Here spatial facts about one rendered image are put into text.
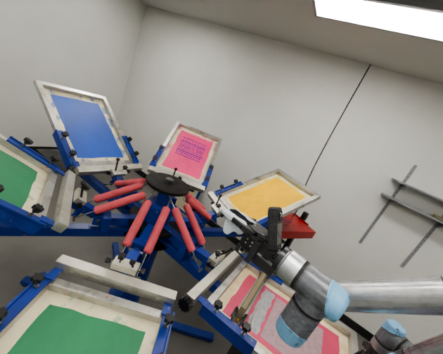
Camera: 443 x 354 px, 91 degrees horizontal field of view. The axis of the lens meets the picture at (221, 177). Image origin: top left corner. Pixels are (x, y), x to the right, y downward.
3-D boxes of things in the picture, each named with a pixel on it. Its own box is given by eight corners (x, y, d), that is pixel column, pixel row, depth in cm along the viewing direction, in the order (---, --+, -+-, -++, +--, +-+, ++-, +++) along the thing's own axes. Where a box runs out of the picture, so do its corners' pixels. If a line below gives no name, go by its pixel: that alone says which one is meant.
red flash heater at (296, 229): (283, 215, 278) (287, 207, 274) (311, 239, 243) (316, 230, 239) (248, 211, 243) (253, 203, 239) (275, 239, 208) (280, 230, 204)
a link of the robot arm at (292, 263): (302, 264, 49) (310, 257, 56) (285, 251, 51) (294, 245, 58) (285, 290, 50) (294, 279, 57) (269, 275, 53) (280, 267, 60)
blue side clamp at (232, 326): (252, 350, 104) (258, 340, 102) (248, 358, 99) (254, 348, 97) (203, 308, 116) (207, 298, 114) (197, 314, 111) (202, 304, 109)
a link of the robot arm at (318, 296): (328, 333, 45) (351, 305, 43) (283, 293, 51) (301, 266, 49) (335, 315, 52) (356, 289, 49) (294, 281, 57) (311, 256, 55)
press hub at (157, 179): (154, 314, 201) (207, 189, 161) (115, 348, 166) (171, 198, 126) (126, 285, 216) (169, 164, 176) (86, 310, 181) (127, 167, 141)
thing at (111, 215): (220, 241, 183) (226, 229, 179) (148, 293, 114) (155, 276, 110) (154, 192, 214) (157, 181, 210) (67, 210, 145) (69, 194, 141)
